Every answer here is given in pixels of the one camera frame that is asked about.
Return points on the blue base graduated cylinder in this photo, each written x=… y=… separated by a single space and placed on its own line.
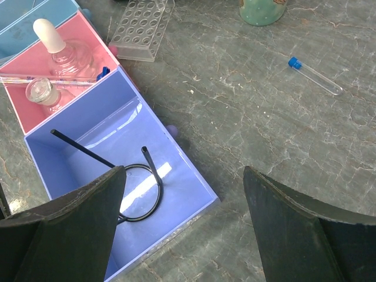
x=80 y=82

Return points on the beige green floral mug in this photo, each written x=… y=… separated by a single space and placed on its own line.
x=261 y=12

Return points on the glass alcohol lamp white cap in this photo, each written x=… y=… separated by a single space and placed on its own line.
x=72 y=58

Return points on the light blue bin right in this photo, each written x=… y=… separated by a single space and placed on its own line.
x=19 y=35

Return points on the pink bin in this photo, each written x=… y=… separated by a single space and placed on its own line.
x=34 y=61

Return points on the blue capped test tube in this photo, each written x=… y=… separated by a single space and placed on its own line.
x=315 y=77

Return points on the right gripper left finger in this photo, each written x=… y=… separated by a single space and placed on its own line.
x=66 y=239

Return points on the large purple bin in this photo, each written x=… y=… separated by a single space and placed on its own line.
x=114 y=121

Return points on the small glass beaker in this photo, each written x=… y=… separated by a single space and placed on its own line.
x=41 y=91

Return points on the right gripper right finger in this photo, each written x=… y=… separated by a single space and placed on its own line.
x=300 y=238

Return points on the black wire ring stand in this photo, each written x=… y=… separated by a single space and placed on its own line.
x=150 y=173

